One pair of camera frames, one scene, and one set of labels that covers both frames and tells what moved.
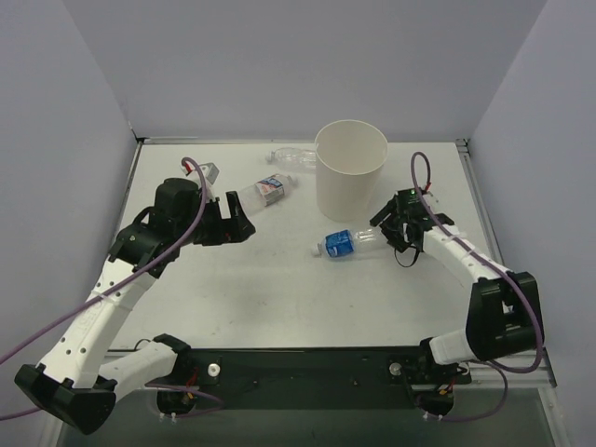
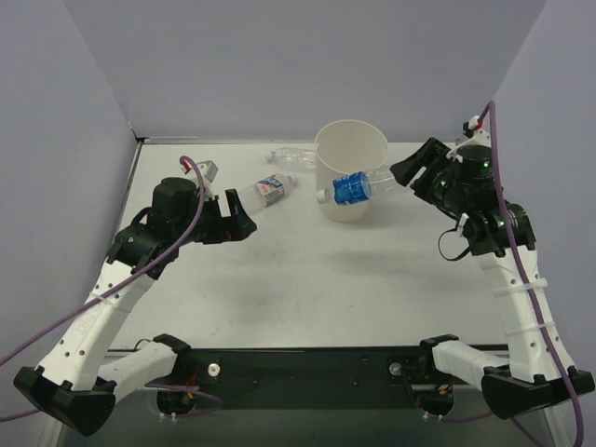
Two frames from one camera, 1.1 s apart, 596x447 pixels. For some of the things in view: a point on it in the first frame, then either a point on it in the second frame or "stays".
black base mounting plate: [318, 378] stays
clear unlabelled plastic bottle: [292, 158] stays
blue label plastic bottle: [345, 243] to [347, 189]
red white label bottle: [264, 193] stays
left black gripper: [223, 228] stays
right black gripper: [399, 224] to [424, 174]
